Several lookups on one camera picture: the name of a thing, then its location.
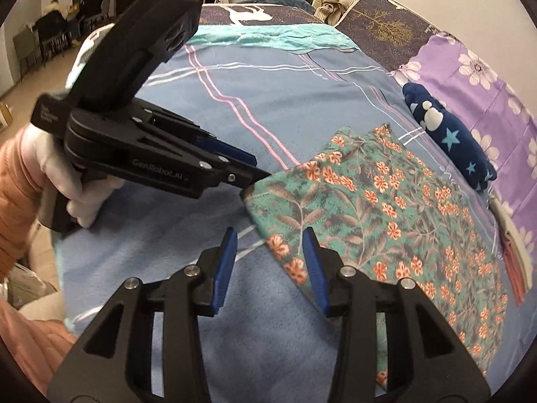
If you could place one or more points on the person's pink jacket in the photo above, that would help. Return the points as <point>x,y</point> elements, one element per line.
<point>33,344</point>

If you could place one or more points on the floral print shirt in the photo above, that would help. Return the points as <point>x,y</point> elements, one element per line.
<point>377,218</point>

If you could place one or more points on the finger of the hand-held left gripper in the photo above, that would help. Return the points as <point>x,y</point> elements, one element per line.
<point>239,176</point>
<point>230,153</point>

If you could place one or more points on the beige clothes pile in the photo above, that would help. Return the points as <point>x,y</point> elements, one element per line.
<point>335,0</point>

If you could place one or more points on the dark dining chair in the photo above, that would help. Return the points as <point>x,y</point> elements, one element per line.
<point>58,29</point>

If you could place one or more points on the dark tree print pillow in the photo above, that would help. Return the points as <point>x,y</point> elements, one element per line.
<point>386,29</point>

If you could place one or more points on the pink folded cloth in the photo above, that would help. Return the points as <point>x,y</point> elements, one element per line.
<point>514,273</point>

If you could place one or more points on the folded beige and pink cloths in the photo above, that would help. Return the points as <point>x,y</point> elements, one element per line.
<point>509,229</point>

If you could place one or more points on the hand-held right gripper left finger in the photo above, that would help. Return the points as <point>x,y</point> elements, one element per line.
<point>225,268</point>

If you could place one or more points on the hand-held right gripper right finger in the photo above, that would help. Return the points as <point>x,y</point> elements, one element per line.
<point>314,273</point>

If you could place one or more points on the blue plaid bed sheet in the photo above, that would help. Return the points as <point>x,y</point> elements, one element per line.
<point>272,71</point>

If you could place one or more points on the purple floral pillow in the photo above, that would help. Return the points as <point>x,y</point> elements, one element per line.
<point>482,92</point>

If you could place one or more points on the person's left hand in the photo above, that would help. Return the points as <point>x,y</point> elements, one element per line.
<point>46,163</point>

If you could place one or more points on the grey chair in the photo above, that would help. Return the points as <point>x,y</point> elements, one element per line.
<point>27,46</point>

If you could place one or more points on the navy star print blanket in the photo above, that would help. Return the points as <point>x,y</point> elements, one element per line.
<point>444,134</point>

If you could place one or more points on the dark deer print blanket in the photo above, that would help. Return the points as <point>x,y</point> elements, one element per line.
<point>251,12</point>

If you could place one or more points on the person's left forearm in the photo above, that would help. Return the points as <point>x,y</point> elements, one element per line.
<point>16,218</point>

